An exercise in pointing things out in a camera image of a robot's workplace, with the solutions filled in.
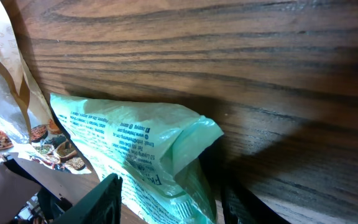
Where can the teal tissue pack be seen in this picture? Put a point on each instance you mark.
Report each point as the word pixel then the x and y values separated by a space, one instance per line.
pixel 153 147

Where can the brown snack packet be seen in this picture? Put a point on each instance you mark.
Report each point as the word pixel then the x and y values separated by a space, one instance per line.
pixel 27 127

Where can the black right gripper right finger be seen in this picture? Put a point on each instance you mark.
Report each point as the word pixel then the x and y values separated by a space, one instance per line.
pixel 241 206

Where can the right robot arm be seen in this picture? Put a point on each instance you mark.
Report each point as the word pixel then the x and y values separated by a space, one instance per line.
pixel 48 202

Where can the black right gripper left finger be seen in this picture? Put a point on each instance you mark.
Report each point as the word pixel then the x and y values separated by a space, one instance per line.
pixel 102 205

